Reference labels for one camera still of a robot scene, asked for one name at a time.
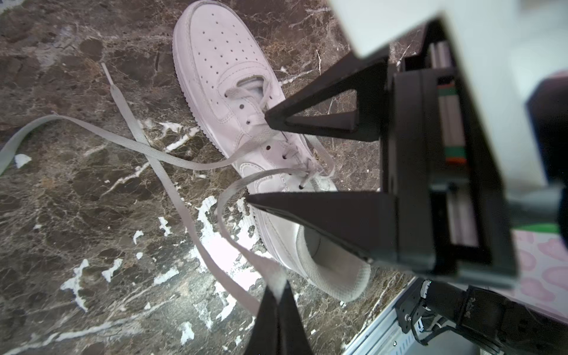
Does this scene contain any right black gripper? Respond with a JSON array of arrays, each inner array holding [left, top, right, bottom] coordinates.
[[246, 20, 519, 288]]

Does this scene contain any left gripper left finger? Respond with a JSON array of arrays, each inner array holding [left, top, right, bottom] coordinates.
[[244, 288, 280, 355]]

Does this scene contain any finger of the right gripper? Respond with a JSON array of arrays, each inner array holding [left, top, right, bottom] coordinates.
[[265, 50, 390, 142]]

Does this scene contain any white sneaker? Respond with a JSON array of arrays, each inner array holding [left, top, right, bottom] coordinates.
[[172, 1, 371, 302]]

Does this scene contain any front aluminium rail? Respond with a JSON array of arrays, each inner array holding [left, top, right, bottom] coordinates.
[[343, 278, 480, 354]]

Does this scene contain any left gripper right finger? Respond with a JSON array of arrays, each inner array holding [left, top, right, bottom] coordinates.
[[278, 283, 313, 355]]

